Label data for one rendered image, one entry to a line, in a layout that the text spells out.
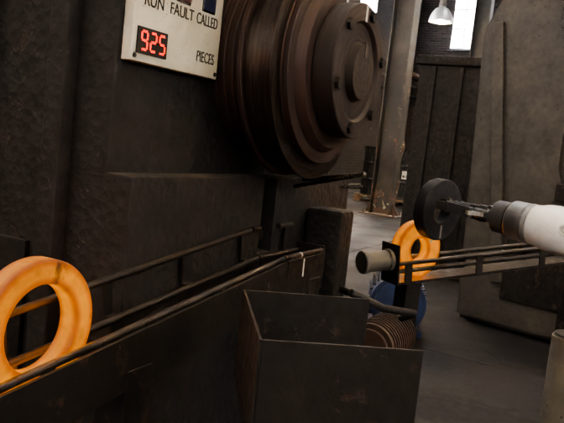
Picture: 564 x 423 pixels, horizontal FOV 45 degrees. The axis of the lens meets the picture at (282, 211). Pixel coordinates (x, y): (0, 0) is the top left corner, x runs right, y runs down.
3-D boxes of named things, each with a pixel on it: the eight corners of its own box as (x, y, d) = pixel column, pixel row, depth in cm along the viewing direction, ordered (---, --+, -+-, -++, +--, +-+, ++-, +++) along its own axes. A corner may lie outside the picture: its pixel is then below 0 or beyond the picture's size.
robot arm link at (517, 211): (540, 243, 157) (517, 237, 161) (547, 205, 155) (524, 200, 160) (519, 244, 151) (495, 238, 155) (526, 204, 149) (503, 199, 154)
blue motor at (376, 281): (362, 337, 352) (371, 272, 349) (364, 311, 409) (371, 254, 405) (424, 346, 349) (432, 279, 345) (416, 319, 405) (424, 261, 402)
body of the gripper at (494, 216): (498, 235, 155) (463, 227, 162) (518, 235, 161) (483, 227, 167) (503, 202, 154) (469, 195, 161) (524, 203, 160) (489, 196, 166)
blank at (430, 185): (415, 179, 168) (426, 181, 165) (454, 176, 177) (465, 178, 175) (409, 241, 171) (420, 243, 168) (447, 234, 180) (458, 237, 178)
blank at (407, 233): (401, 286, 187) (409, 289, 184) (382, 240, 181) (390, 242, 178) (438, 254, 193) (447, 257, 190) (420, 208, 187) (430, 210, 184)
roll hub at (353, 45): (304, 133, 135) (320, -13, 132) (355, 140, 160) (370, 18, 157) (330, 135, 132) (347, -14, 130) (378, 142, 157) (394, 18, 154)
